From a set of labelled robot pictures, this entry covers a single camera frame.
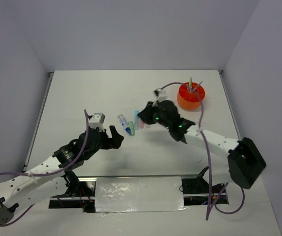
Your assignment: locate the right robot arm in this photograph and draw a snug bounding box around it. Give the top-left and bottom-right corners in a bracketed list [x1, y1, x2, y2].
[138, 100, 266, 192]

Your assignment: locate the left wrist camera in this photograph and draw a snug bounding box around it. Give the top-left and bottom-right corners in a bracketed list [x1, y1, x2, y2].
[89, 113, 105, 131]

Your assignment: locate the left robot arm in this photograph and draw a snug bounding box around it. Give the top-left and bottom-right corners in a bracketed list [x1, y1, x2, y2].
[0, 125, 124, 227]

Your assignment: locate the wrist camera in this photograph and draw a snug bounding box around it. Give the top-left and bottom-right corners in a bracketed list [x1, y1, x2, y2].
[154, 88, 168, 106]
[89, 113, 105, 131]

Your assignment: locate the reflective silver base plate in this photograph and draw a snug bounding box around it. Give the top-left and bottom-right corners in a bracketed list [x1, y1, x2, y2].
[95, 177, 186, 213]

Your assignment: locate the yellow gel pen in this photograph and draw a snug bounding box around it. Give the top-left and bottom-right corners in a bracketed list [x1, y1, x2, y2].
[188, 77, 193, 92]

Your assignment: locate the light blue highlighter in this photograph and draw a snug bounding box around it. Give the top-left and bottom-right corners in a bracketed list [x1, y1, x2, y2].
[134, 110, 140, 130]

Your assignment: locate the small green highlighter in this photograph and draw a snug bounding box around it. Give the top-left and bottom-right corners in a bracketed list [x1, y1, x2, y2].
[128, 121, 135, 136]

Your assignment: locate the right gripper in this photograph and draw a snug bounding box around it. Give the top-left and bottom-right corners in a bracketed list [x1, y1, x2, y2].
[138, 100, 171, 129]

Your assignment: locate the pink purple highlighter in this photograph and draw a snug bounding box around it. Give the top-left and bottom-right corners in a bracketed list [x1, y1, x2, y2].
[139, 120, 144, 129]

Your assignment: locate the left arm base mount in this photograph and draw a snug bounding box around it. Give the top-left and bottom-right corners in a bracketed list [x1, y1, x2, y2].
[49, 172, 96, 213]

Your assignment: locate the orange round divided container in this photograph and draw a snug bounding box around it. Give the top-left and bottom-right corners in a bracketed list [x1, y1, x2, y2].
[177, 82, 206, 111]

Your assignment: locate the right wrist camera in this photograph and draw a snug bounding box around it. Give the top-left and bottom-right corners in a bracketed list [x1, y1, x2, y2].
[154, 88, 168, 106]

